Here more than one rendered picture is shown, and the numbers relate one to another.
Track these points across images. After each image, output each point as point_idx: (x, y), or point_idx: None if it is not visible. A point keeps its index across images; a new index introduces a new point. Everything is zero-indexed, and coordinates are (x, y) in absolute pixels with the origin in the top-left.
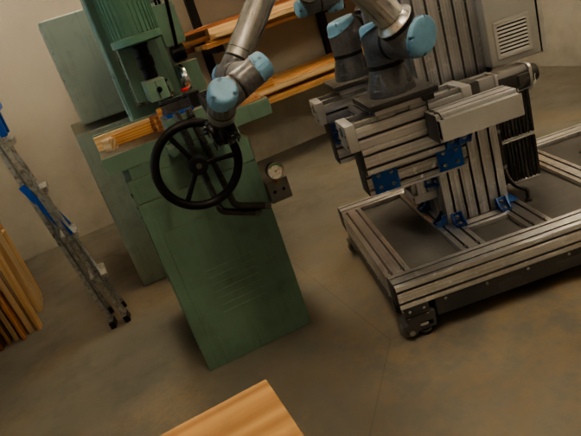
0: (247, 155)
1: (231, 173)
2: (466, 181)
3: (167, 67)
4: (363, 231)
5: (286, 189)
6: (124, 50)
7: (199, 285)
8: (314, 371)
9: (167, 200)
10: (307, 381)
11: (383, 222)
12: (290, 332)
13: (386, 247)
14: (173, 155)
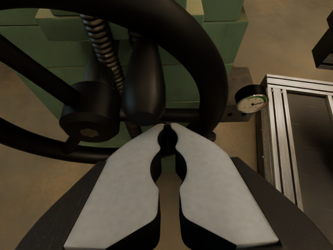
0: (226, 54)
1: (183, 70)
2: None
3: None
4: (279, 132)
5: (247, 115)
6: None
7: (104, 144)
8: (173, 237)
9: (65, 74)
10: (164, 247)
11: (299, 127)
12: (175, 171)
13: (293, 176)
14: (46, 35)
